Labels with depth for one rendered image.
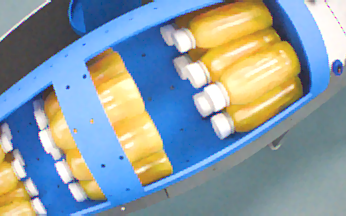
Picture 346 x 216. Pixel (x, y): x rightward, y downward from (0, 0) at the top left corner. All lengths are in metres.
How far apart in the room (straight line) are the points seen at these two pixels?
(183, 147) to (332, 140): 1.22
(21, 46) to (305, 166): 1.24
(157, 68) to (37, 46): 1.03
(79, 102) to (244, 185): 1.30
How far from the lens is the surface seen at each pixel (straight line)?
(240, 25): 1.04
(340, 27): 1.37
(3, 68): 2.15
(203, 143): 1.12
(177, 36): 1.03
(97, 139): 0.89
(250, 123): 1.06
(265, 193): 2.13
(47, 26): 2.15
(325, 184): 2.21
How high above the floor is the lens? 2.08
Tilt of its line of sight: 75 degrees down
